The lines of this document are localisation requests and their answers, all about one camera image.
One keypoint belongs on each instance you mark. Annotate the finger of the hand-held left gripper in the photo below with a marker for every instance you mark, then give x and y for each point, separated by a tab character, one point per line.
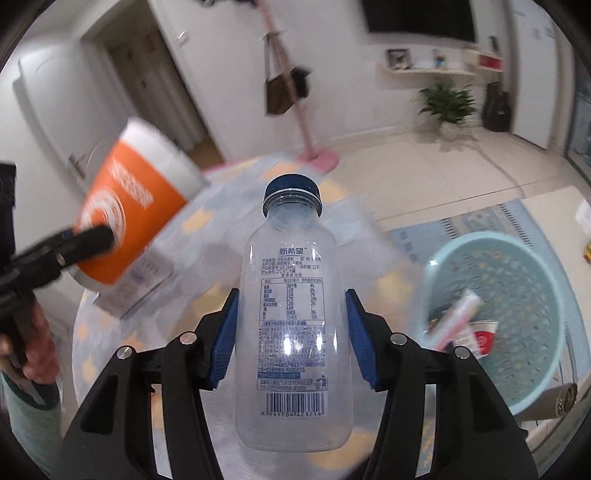
87	242

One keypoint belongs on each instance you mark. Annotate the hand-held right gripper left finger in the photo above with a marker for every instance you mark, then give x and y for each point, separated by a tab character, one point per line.
226	337

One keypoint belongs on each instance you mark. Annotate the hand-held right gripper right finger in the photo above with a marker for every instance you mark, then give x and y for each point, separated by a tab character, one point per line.
362	337

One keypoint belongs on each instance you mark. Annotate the orange paper cup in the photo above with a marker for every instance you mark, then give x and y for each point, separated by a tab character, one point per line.
138	198

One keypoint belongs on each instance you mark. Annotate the clear plastic bottle blue cap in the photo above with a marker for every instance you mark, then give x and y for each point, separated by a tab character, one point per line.
291	286

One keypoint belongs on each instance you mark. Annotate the blue red snack box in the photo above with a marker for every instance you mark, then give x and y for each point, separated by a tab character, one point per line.
457	318

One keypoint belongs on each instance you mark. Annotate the red paper cup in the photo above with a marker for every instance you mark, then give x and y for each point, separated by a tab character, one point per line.
485	339

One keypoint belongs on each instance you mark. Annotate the teal plastic basket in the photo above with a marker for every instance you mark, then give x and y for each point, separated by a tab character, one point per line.
521	286

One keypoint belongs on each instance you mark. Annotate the person's left forearm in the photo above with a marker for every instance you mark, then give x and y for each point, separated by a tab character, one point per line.
27	424

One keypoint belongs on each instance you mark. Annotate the person's left hand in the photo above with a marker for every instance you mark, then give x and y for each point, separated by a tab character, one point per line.
39	344

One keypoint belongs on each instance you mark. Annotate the white door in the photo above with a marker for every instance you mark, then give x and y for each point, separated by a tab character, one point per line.
46	115

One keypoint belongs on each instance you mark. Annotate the pink coat rack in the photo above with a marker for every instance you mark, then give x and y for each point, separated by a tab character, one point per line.
304	134

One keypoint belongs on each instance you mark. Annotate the brown tote bag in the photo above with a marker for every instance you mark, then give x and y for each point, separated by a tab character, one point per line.
278	94

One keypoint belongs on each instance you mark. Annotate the green potted plant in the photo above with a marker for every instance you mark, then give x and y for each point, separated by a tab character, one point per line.
448	106

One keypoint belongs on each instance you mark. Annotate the small black bag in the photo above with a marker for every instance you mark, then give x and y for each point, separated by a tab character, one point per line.
301	83

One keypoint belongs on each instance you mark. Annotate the black guitar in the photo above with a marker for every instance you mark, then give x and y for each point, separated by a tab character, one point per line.
496	110

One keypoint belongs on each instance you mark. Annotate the red white box shelf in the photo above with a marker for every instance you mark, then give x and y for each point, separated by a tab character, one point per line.
485	60

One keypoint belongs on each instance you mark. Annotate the white refrigerator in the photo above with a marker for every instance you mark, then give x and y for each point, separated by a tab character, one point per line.
540	69

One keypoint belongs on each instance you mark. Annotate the white low wall shelf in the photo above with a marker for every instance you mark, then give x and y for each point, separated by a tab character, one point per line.
429	71

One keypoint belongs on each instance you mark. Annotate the butterfly picture frame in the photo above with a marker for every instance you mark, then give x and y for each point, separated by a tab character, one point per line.
399	59

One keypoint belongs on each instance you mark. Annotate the wall television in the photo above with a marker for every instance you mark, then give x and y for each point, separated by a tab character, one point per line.
415	18

